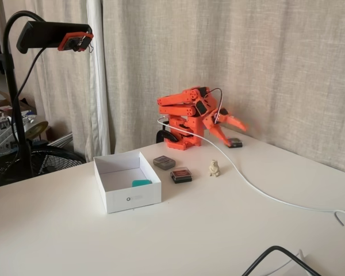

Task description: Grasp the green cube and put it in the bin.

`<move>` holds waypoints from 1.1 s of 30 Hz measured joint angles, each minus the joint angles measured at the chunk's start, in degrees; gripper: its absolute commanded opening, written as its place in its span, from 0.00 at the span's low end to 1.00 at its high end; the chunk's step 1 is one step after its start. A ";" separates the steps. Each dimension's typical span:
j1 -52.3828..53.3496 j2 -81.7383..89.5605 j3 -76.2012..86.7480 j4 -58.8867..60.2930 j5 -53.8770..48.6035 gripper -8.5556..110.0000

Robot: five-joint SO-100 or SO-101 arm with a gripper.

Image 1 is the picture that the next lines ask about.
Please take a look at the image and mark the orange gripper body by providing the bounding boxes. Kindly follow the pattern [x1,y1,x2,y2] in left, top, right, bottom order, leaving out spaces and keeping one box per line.
[202,108,229,130]

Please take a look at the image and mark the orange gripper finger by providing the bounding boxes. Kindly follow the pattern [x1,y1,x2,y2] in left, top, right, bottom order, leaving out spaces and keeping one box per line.
[225,116,248,130]
[208,125,232,144]

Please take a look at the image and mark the teal green small box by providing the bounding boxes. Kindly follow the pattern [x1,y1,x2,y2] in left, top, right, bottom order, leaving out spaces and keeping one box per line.
[131,179,153,188]

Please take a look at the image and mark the white cardboard box bin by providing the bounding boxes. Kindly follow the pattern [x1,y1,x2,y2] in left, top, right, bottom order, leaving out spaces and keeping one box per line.
[93,150,162,214]

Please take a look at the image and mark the black case with shiny lid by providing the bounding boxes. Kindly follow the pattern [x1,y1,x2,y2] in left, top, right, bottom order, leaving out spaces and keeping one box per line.
[226,137,245,149]

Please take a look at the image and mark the cream bear figurine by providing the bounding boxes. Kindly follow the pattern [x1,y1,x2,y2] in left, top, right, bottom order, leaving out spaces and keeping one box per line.
[207,159,221,178]

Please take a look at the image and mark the black case with red pad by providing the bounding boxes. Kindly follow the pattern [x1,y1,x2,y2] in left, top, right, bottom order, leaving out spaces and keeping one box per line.
[170,166,194,184]

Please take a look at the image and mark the grey translucent small case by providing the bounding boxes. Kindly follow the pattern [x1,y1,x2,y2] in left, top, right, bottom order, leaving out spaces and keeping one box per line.
[152,155,177,171]

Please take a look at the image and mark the wide beige curtain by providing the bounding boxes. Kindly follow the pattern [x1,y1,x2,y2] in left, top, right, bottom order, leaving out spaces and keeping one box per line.
[102,0,345,176]

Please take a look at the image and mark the black floor fan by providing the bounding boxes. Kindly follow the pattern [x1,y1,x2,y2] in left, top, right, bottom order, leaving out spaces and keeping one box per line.
[28,143,87,178]

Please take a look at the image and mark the silver desk lamp head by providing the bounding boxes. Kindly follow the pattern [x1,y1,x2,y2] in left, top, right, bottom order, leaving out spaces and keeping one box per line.
[22,114,49,137]

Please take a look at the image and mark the brown cardboard box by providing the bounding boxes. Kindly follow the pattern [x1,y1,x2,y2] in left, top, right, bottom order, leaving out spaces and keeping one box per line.
[0,83,37,121]

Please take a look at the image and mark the black phone holder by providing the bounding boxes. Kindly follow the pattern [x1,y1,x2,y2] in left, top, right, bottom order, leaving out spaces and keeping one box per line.
[16,20,93,55]

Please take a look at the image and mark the black gooseneck stand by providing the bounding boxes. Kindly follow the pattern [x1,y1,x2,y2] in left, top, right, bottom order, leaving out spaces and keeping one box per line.
[2,10,47,179]

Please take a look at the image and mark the clear plastic packaging pile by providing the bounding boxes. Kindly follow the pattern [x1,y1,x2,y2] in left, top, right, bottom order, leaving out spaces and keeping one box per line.
[0,114,26,153]

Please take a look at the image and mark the thin servo wire loop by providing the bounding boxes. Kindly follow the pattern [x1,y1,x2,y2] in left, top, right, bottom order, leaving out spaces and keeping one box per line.
[202,88,225,124]

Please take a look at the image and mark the long white cable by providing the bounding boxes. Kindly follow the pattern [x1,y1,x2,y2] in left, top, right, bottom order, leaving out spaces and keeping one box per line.
[156,116,345,214]

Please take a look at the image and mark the thick black cable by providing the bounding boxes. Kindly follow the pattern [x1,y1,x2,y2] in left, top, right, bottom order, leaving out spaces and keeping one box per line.
[241,246,314,276]

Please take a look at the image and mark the camera on black stand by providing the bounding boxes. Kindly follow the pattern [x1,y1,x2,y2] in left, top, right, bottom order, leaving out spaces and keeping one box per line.
[0,0,112,162]

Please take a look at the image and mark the orange mounted camera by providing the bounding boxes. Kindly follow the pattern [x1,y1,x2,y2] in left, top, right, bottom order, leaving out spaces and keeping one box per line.
[57,32,94,53]

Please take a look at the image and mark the black camera cable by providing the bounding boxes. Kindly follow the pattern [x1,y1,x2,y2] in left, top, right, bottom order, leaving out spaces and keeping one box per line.
[0,45,48,195]

